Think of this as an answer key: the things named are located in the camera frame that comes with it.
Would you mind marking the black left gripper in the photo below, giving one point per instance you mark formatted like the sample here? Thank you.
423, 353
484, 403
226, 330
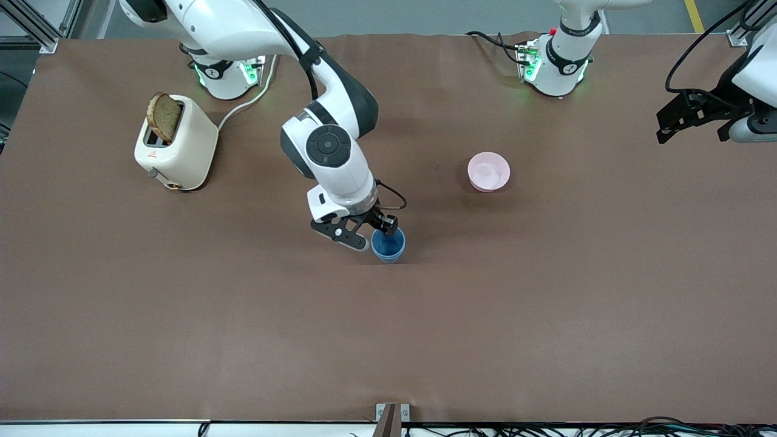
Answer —
722, 103

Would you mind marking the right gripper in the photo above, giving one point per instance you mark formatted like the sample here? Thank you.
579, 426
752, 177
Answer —
376, 218

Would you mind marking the blue plastic cup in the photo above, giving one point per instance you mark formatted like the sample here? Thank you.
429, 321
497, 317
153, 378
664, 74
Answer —
388, 247

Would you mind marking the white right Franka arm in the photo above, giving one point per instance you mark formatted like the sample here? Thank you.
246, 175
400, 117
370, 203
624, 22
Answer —
337, 152

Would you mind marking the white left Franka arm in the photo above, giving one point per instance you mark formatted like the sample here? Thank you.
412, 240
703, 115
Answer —
567, 60

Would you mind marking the pink plastic bowl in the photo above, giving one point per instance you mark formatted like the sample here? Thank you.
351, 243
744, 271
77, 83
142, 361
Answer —
488, 172

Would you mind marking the white two-slot toaster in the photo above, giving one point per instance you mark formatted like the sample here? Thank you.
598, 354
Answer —
182, 152

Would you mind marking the brown toast slice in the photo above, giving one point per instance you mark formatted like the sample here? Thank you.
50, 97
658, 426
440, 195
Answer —
165, 116

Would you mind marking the aluminium frame profile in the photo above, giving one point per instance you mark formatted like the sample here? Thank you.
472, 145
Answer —
749, 21
36, 27

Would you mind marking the metal table edge bracket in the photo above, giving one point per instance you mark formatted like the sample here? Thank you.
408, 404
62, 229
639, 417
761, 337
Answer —
391, 420

